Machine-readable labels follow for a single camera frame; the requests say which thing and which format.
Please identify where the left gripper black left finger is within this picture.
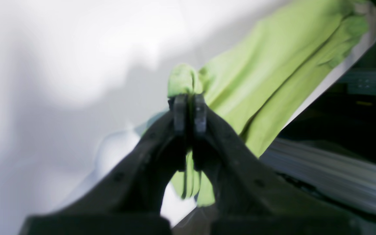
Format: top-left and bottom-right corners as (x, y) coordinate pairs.
(19, 95), (188, 235)

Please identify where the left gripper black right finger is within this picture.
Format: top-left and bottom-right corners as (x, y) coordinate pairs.
(193, 95), (376, 235)

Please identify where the olive green t-shirt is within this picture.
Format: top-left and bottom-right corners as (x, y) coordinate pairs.
(167, 0), (371, 207)

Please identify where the aluminium table frame post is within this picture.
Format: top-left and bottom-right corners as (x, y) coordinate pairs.
(260, 139), (376, 215)

